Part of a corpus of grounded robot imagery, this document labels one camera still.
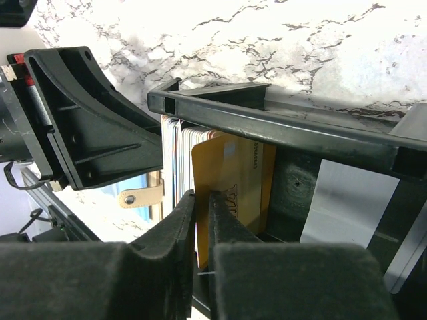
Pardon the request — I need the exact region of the stack of white cards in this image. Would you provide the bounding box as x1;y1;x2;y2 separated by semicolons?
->
161;115;222;213

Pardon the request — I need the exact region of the aluminium frame rail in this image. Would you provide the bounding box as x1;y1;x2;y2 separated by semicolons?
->
18;185;100;242

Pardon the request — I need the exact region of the black plastic card tray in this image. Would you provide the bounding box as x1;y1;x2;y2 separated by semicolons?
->
147;80;426;319

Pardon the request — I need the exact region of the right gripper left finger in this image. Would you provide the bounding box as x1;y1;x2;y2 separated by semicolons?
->
1;190;195;319

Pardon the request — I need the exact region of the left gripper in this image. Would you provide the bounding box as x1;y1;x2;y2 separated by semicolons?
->
1;47;163;191

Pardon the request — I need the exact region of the loose white card in tray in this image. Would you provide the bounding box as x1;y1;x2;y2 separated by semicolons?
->
300;160;400;248

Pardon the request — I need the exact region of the gold VIP card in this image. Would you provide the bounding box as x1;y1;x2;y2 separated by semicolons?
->
191;131;276;269

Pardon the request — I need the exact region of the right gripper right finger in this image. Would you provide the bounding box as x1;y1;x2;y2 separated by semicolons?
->
209;191;398;319

